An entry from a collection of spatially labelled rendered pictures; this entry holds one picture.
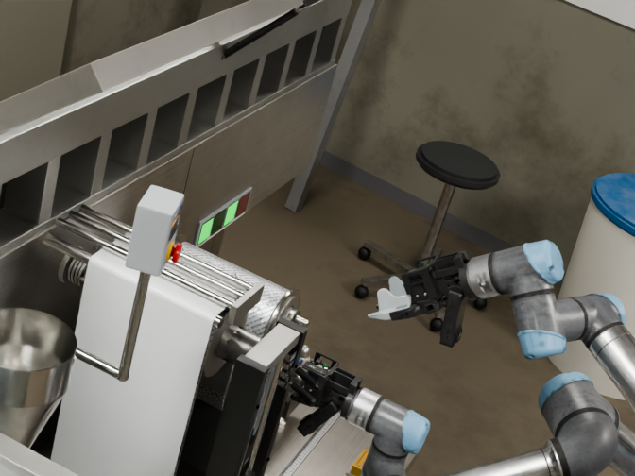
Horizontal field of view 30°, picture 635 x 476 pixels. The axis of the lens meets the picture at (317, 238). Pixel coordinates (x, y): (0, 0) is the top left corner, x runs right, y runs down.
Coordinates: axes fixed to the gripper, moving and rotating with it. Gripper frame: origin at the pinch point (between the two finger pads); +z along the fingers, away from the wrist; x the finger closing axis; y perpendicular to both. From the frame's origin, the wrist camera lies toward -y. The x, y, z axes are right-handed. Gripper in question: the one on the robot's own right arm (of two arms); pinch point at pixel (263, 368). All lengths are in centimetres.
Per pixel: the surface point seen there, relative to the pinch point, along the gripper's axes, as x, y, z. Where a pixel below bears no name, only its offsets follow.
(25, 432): 81, 32, 4
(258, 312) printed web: 11.3, 19.3, 0.4
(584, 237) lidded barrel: -248, -54, -34
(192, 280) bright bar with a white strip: 34.3, 34.5, 5.3
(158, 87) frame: 11, 53, 31
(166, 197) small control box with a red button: 60, 62, 1
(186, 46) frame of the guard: 79, 91, -7
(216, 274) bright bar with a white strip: 31.3, 35.7, 2.5
